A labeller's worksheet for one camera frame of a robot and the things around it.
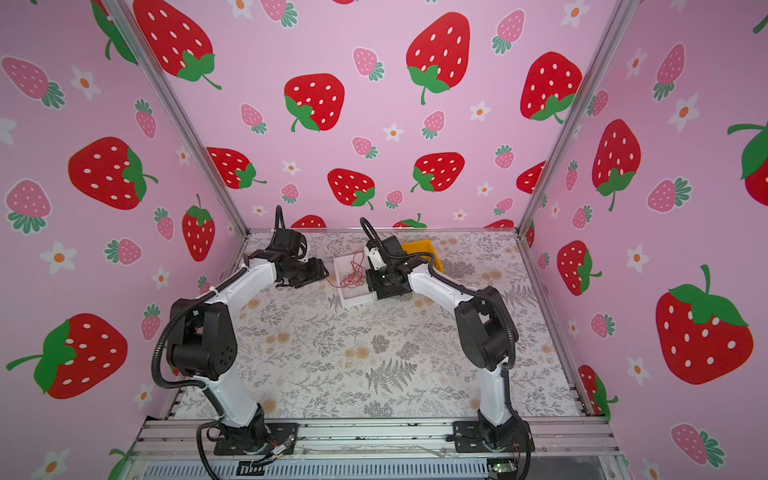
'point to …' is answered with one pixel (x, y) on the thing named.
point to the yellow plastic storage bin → (426, 247)
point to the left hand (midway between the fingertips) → (323, 273)
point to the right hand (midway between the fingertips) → (366, 278)
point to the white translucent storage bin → (352, 296)
